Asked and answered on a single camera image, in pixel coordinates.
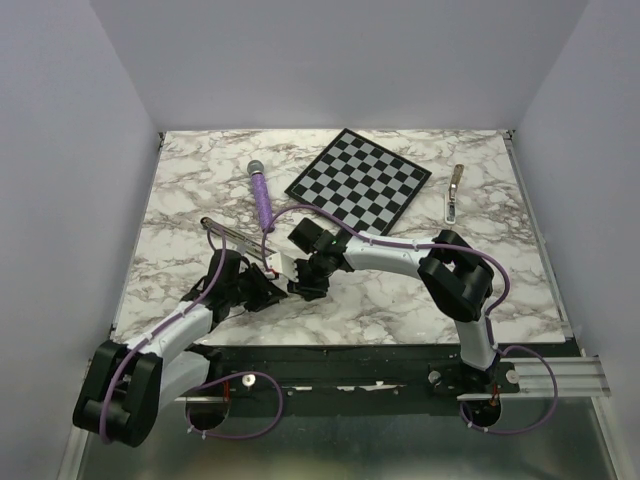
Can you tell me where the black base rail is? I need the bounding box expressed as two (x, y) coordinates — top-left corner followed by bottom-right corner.
(180, 341), (584, 428)

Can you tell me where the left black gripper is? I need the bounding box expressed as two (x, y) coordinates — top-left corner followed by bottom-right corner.
(227, 261), (287, 312)

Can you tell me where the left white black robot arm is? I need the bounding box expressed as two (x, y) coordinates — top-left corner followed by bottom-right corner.
(72, 250), (287, 447)

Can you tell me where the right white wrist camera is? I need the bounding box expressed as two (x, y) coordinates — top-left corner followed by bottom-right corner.
(266, 252), (299, 282)

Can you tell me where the white stapler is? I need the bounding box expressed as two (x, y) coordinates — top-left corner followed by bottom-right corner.
(444, 164), (464, 225)

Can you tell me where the grey black stapler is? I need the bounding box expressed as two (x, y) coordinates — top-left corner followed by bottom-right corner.
(200, 217), (276, 260)

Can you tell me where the aluminium frame rail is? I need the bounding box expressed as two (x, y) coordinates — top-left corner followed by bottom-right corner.
(59, 341), (622, 479)

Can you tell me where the black white chessboard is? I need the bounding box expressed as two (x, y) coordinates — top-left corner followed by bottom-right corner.
(285, 129), (431, 236)

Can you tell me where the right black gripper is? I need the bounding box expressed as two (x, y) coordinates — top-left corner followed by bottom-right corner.
(284, 253), (330, 303)

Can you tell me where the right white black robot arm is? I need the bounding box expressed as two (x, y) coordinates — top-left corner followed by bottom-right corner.
(288, 218), (497, 392)

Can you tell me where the purple glitter microphone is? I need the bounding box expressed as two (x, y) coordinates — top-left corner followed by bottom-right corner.
(247, 160), (274, 233)

